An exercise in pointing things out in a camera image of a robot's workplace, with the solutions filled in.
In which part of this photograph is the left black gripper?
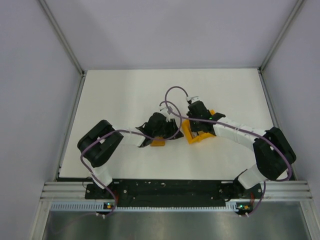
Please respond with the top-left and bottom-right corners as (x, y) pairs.
(153, 118), (184, 140)

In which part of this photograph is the yellow plastic bin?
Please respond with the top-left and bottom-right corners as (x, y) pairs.
(182, 120), (215, 144)

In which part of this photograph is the orange leather card holder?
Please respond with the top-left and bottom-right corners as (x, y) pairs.
(150, 138), (166, 147)

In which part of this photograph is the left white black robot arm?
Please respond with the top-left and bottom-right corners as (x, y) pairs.
(77, 112), (184, 199)

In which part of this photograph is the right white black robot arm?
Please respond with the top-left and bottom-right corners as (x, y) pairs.
(186, 96), (297, 198)

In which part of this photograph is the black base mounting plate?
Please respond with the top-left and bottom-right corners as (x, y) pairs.
(85, 179), (263, 207)

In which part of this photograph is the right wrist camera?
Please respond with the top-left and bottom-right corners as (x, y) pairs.
(186, 96), (200, 105)

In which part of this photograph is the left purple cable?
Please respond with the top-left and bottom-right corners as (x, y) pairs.
(80, 100), (183, 218)

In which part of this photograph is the purple cable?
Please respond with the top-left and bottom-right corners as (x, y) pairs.
(165, 86), (293, 218)
(80, 100), (183, 218)

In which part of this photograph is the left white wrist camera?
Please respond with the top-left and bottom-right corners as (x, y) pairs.
(159, 106), (172, 117)

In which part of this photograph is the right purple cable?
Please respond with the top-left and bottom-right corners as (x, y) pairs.
(165, 86), (293, 218)

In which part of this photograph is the white slotted cable duct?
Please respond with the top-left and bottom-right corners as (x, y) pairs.
(50, 201), (252, 213)

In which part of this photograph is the aluminium front rail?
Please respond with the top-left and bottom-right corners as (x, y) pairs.
(40, 179), (313, 202)

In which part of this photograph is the right aluminium frame post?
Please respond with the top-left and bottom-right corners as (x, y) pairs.
(258, 0), (306, 73)

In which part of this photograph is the aluminium frame post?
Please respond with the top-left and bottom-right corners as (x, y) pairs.
(36, 0), (85, 76)
(258, 0), (306, 73)

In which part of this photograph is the left aluminium frame post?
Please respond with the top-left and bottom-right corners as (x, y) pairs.
(36, 0), (85, 76)

